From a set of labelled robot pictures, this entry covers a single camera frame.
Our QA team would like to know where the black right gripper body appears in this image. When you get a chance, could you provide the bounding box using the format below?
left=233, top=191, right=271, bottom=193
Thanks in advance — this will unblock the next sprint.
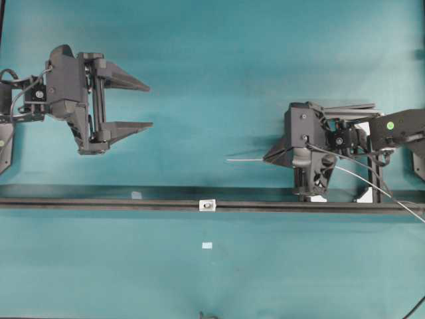
left=284, top=102, right=337, bottom=195

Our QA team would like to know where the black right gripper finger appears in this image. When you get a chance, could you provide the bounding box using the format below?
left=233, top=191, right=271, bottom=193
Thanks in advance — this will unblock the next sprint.
left=322, top=104, right=379, bottom=117
left=263, top=138, right=294, bottom=167

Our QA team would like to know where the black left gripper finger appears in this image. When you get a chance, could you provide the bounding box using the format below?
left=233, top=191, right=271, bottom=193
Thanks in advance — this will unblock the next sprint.
left=96, top=59, right=150, bottom=91
left=95, top=122, right=153, bottom=145

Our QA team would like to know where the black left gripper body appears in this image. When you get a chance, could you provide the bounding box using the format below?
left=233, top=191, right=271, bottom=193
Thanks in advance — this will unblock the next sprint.
left=46, top=45, right=109, bottom=155

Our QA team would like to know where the thin silver wire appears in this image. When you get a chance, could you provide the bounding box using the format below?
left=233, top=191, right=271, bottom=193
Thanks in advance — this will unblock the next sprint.
left=226, top=158, right=425, bottom=224

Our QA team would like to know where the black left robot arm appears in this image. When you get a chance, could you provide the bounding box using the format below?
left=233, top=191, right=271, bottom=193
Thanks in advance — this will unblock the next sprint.
left=1, top=45, right=153, bottom=171

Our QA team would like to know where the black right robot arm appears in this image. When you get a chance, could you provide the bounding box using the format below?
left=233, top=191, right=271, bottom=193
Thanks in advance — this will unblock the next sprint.
left=263, top=102, right=424, bottom=196

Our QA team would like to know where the silver metal fitting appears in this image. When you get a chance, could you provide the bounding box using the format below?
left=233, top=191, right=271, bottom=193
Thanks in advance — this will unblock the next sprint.
left=199, top=199, right=216, bottom=212

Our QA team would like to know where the small white tape patch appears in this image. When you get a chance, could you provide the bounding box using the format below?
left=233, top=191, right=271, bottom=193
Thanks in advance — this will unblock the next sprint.
left=201, top=242, right=213, bottom=249

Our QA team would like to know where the black aluminium rail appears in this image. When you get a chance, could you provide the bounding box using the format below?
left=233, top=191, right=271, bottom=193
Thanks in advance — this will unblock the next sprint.
left=1, top=184, right=424, bottom=217

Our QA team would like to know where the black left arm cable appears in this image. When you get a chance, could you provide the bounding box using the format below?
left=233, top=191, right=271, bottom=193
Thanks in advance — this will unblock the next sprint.
left=0, top=64, right=56, bottom=117

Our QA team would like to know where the pale tape patch on rail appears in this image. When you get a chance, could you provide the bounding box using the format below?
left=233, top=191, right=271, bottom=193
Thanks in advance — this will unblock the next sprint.
left=131, top=191, right=142, bottom=199

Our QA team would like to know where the black frame with white brackets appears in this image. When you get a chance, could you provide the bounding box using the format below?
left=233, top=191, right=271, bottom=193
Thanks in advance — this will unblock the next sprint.
left=307, top=120, right=390, bottom=203

